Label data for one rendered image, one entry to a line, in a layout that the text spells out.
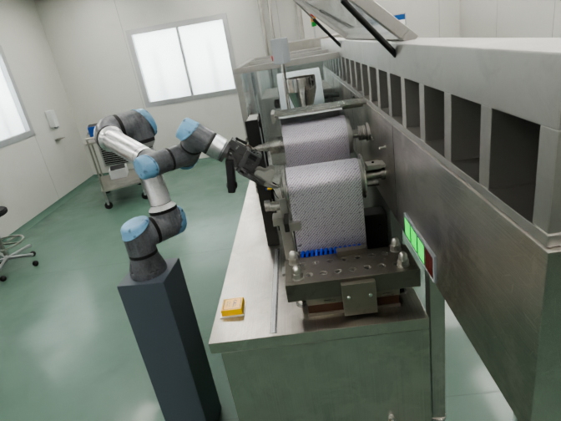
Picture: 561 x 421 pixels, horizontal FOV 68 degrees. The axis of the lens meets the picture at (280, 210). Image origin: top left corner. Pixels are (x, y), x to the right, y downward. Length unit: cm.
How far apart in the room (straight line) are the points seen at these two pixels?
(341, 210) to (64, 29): 662
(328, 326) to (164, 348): 87
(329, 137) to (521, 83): 104
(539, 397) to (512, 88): 41
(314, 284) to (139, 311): 85
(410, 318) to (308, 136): 71
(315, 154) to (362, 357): 72
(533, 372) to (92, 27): 720
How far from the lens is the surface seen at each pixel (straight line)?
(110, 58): 735
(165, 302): 178
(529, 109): 56
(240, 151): 134
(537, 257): 58
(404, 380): 146
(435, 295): 178
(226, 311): 141
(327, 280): 126
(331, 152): 155
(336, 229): 140
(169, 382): 206
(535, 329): 63
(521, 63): 58
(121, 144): 151
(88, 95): 757
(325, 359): 136
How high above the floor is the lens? 171
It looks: 22 degrees down
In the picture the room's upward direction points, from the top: 10 degrees counter-clockwise
